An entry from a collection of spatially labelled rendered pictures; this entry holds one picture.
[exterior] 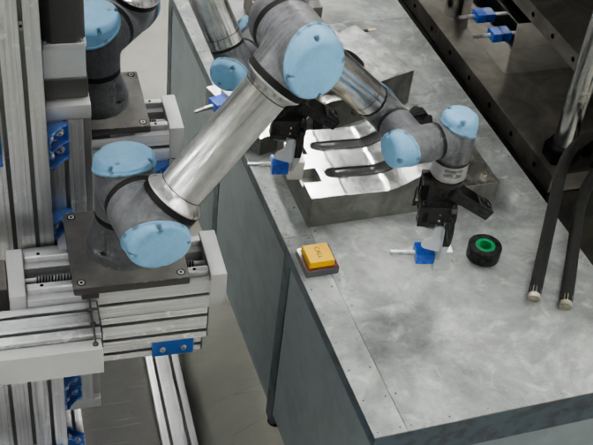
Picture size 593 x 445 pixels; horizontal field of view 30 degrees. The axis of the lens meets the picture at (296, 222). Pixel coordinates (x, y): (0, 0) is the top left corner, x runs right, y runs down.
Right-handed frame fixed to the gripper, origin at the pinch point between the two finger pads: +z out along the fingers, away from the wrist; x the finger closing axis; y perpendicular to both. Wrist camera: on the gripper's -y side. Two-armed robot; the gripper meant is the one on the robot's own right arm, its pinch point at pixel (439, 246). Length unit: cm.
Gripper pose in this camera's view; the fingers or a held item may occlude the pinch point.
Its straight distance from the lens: 243.2
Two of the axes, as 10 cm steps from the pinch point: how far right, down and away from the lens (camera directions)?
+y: -9.9, -0.3, -1.1
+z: -1.0, 7.5, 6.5
